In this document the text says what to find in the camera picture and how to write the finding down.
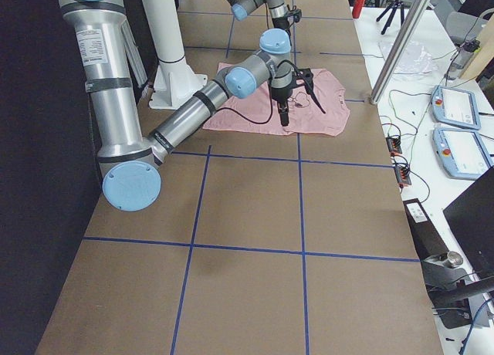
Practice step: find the metal cylinder clamp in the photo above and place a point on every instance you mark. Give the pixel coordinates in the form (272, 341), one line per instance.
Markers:
(449, 259)

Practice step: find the black tripod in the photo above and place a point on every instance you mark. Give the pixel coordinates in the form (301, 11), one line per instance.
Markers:
(391, 10)

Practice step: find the aluminium frame post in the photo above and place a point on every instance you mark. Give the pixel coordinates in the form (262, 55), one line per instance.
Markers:
(397, 51)

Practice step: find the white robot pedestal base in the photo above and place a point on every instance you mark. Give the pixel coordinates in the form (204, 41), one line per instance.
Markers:
(175, 81)

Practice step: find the clear plastic bag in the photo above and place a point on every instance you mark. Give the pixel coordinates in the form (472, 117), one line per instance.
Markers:
(416, 59)

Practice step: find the black box with label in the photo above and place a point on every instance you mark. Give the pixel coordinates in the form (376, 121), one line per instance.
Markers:
(428, 244)

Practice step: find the upper teach pendant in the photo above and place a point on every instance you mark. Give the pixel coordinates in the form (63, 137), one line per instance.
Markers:
(455, 107)

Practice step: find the lower teach pendant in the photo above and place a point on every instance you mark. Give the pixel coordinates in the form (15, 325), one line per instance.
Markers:
(462, 153)

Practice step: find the red cylinder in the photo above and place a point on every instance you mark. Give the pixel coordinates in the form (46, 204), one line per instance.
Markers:
(356, 11)

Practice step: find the orange black connector block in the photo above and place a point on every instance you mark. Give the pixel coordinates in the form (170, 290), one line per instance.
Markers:
(394, 145)

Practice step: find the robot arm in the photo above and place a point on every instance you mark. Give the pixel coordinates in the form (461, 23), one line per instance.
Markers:
(242, 8)
(135, 139)

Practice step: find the black monitor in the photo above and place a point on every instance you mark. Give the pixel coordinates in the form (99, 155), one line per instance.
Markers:
(470, 218)

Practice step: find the teach pendant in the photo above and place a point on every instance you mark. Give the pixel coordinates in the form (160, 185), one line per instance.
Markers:
(455, 107)
(462, 153)

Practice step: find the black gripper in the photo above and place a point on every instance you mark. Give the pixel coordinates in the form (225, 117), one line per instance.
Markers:
(280, 93)
(280, 23)

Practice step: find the pink snoopy t-shirt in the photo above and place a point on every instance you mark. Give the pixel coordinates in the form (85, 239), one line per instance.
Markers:
(255, 114)

